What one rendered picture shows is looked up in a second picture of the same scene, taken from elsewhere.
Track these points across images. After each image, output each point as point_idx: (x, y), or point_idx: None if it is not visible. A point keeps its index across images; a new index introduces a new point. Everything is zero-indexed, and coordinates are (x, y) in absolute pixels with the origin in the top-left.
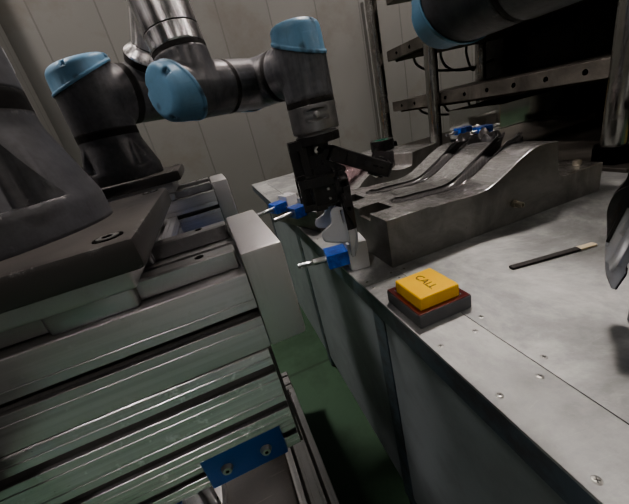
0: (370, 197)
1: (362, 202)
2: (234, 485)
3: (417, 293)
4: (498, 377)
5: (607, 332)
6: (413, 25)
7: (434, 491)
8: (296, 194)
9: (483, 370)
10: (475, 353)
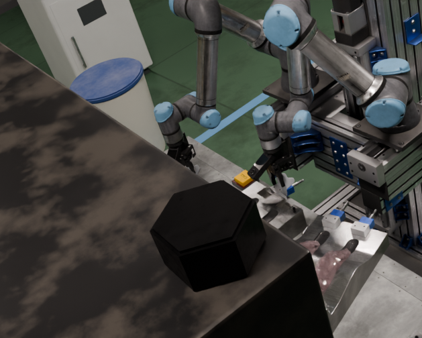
0: (272, 205)
1: (274, 198)
2: (400, 258)
3: (245, 171)
4: (229, 167)
5: None
6: (221, 117)
7: None
8: (369, 251)
9: (232, 167)
10: (233, 171)
